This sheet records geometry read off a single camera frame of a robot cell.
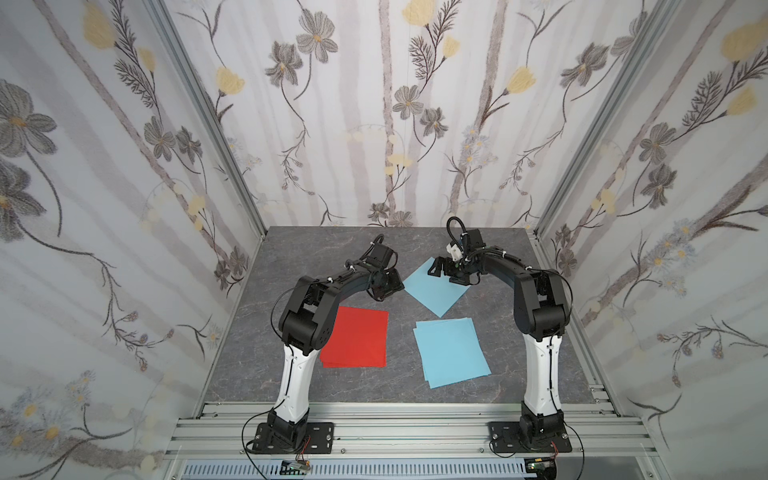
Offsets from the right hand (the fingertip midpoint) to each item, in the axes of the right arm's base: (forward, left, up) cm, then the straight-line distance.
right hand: (446, 266), depth 103 cm
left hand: (-7, +14, -2) cm, 16 cm away
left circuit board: (-59, +41, -3) cm, 72 cm away
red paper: (-25, +29, -6) cm, 39 cm away
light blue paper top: (-29, 0, -4) cm, 29 cm away
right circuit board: (-57, -20, -3) cm, 61 cm away
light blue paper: (-9, +2, -3) cm, 10 cm away
